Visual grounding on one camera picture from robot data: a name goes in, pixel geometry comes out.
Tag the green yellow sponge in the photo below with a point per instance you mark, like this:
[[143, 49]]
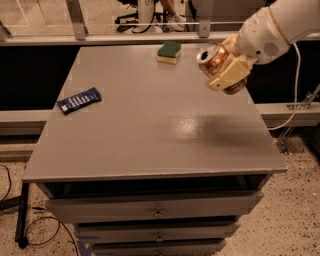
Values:
[[169, 52]]

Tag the black office chair base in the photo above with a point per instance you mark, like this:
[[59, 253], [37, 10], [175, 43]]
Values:
[[146, 19]]

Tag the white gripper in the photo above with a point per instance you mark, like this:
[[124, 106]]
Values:
[[259, 38]]

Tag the grey bottom drawer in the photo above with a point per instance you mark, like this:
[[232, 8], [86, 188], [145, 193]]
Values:
[[195, 247]]

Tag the metal floor bracket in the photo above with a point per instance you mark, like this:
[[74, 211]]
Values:
[[297, 109]]

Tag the grey metal railing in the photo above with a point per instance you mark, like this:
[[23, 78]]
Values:
[[49, 22]]

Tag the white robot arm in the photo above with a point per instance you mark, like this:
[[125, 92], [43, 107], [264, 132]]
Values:
[[296, 18]]

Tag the grey drawer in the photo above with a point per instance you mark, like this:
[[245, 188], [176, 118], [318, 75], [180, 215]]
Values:
[[157, 207], [156, 232], [195, 247]]

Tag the white sneaker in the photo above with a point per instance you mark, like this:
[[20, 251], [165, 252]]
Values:
[[176, 23]]

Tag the grey middle drawer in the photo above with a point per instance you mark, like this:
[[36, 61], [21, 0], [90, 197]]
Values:
[[156, 232]]

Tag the blue snack wrapper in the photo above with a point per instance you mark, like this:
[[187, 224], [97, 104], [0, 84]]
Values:
[[79, 101]]

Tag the grey top drawer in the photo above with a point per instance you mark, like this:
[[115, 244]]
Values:
[[157, 207]]

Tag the black table leg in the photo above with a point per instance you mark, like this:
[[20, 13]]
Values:
[[20, 237]]

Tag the orange soda can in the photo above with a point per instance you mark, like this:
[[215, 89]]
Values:
[[210, 60]]

